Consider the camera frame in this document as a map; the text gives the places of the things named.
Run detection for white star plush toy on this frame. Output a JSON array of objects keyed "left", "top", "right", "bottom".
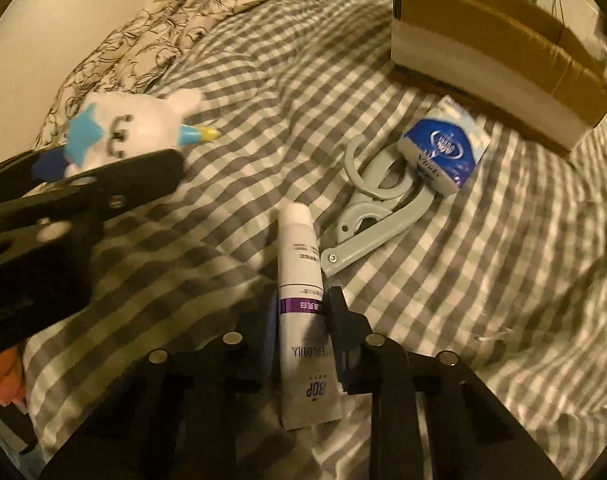
[{"left": 64, "top": 89, "right": 220, "bottom": 177}]

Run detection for white purple cream tube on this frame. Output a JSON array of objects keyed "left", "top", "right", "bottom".
[{"left": 277, "top": 203, "right": 343, "bottom": 430}]

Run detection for person left hand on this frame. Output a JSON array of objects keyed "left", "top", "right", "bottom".
[{"left": 0, "top": 346, "right": 26, "bottom": 406}]

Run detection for grey checkered bed sheet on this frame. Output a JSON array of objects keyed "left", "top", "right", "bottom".
[{"left": 24, "top": 0, "right": 607, "bottom": 479}]

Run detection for black white patterned blanket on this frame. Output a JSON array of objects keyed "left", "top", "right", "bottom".
[{"left": 34, "top": 0, "right": 268, "bottom": 150}]

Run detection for blue tissue pack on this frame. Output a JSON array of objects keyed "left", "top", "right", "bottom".
[{"left": 397, "top": 96, "right": 490, "bottom": 196}]

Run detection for brown cardboard box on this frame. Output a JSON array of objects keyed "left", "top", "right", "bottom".
[{"left": 391, "top": 0, "right": 607, "bottom": 156}]

